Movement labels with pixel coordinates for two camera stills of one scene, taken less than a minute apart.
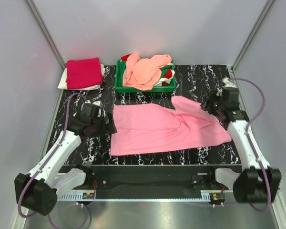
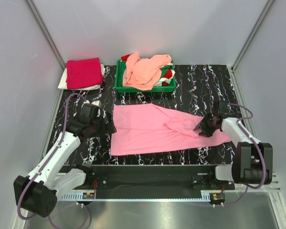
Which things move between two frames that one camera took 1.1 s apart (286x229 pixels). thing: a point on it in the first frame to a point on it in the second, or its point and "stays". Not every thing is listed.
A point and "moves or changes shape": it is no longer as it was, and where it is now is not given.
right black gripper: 206,105 to 205,132
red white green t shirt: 167,72 stays
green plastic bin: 120,88 stays
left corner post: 44,29 stays
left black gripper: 108,127 stays
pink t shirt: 143,128 moves or changes shape
